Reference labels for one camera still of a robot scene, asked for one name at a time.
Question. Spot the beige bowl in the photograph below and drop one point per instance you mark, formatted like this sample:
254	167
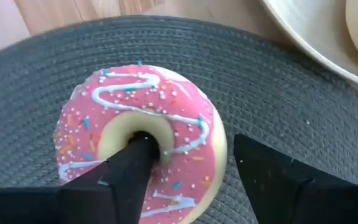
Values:
315	31

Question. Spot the large pink iced donut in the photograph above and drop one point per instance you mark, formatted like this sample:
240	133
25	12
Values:
129	96

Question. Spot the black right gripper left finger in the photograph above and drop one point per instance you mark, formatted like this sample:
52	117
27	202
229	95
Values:
117	186

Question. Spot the round grey woven mat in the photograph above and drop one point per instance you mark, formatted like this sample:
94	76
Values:
259	93

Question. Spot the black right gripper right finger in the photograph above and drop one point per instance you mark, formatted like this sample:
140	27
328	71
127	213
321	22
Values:
272	186

